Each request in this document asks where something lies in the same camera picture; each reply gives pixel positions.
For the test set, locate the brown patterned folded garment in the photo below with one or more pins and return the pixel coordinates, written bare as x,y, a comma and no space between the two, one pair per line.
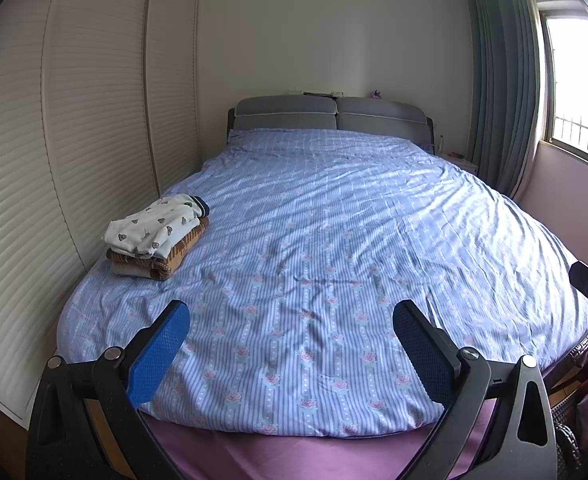
181,251

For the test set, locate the beige folded garment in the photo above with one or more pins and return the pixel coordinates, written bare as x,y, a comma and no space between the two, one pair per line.
129,269

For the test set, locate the blue striped floral duvet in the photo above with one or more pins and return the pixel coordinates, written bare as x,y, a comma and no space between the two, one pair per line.
324,235

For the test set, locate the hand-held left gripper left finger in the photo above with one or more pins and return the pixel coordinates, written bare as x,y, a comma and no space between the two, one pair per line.
156,360

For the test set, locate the white louvred wardrobe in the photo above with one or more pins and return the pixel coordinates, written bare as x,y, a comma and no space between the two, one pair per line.
74,110

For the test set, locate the cream printed polo shirt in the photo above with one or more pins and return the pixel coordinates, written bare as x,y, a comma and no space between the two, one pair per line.
149,227

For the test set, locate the grey-green curtain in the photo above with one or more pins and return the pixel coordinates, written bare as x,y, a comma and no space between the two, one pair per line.
504,85

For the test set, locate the small purple toy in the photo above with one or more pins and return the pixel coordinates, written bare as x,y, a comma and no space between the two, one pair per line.
375,94

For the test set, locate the grey padded headboard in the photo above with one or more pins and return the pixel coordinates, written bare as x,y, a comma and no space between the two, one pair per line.
284,115

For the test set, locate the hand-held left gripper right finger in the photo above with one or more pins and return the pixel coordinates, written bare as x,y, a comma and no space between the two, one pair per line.
426,360

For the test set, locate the dark wicker chair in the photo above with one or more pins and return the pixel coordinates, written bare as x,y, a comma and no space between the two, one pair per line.
566,445

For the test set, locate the window with metal bars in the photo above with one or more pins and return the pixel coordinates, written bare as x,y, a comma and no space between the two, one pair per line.
579,70

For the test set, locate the flat dark book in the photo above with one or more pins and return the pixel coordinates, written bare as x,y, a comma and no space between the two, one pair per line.
319,94

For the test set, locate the white nightstand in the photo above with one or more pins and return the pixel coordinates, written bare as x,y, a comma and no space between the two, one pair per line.
464,162

